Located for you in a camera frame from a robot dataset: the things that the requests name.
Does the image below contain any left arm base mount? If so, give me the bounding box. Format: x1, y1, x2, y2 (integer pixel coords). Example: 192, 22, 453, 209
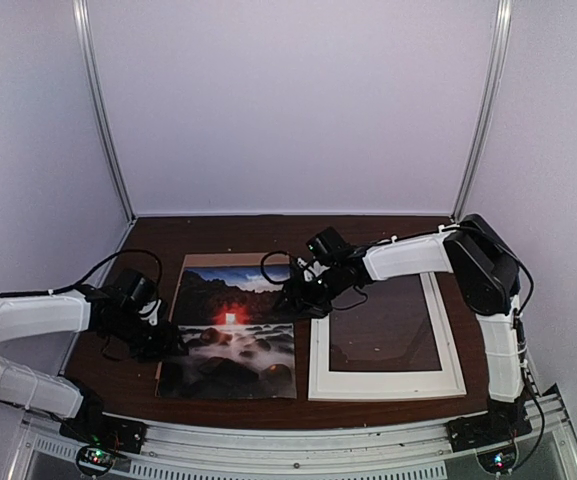
52, 382, 147, 479

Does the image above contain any aluminium front rail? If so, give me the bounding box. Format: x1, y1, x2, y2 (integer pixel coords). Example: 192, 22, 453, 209
12, 384, 577, 480

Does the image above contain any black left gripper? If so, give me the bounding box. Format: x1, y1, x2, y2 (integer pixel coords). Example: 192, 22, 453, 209
106, 308, 189, 363

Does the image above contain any white photo mat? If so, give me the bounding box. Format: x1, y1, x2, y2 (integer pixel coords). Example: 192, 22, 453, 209
310, 274, 462, 394

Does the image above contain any right aluminium corner post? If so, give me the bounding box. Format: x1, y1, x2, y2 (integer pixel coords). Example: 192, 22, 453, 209
451, 0, 513, 220

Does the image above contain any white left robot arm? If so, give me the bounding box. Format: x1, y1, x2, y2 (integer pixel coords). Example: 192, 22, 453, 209
0, 285, 186, 444

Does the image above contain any left aluminium corner post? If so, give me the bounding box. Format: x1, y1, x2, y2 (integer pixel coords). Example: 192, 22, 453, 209
72, 0, 136, 223

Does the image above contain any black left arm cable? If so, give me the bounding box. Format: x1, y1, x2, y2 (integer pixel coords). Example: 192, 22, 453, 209
0, 249, 164, 301

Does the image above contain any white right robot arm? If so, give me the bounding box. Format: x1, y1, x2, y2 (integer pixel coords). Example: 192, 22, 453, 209
273, 214, 529, 442

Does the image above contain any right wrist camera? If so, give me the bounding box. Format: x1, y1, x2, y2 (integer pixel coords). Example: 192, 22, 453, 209
306, 226, 353, 265

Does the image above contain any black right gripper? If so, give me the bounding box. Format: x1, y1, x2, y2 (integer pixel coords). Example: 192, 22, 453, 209
274, 264, 347, 319

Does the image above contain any clear acrylic sheet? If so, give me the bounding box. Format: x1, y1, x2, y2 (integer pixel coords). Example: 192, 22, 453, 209
329, 275, 442, 373

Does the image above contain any brown cardboard backing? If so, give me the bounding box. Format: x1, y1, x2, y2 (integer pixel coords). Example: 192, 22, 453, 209
153, 252, 299, 400

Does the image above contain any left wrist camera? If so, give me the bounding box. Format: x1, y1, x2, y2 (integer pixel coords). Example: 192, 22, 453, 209
108, 269, 162, 326

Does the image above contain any landscape photo print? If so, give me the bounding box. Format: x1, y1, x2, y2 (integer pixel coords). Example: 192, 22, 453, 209
157, 264, 298, 400

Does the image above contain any white picture frame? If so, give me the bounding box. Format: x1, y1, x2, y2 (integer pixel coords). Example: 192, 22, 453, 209
306, 272, 468, 401

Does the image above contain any black right camera cable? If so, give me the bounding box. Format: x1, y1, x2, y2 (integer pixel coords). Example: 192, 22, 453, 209
259, 250, 372, 312

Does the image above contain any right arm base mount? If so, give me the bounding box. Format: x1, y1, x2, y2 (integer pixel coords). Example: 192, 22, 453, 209
446, 398, 532, 476

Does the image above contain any aluminium corner post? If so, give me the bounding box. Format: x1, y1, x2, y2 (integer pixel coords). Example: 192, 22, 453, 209
72, 0, 136, 223
451, 0, 513, 220

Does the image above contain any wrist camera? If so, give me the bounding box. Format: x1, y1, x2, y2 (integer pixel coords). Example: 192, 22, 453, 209
108, 269, 162, 326
306, 226, 353, 265

